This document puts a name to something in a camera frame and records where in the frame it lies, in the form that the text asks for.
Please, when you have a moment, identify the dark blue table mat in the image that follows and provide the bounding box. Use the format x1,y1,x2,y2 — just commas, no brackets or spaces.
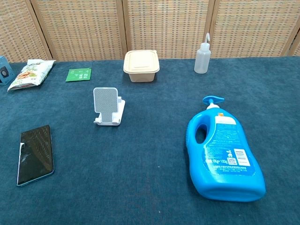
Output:
0,55,300,225

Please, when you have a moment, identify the woven bamboo folding screen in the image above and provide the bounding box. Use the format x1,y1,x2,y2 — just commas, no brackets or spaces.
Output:
0,0,300,63

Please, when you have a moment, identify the beige lidded lunch box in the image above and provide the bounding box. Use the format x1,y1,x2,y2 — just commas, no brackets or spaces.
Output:
123,49,160,83

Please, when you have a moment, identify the black smartphone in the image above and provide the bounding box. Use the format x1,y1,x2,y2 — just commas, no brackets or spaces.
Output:
16,124,55,187

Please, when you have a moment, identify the green sachet packet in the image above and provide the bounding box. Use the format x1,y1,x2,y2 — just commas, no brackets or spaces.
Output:
65,67,92,83

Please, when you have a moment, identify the white snack bag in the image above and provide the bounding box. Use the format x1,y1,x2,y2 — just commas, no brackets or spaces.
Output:
7,59,57,92

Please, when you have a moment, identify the small blue cardboard box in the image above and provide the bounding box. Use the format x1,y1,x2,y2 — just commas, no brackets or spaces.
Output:
0,55,16,86

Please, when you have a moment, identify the translucent squeeze wash bottle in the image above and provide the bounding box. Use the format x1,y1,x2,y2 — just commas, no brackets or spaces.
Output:
194,33,212,74

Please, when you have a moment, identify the blue detergent pump bottle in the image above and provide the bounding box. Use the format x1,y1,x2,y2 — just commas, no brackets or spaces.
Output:
185,95,267,203

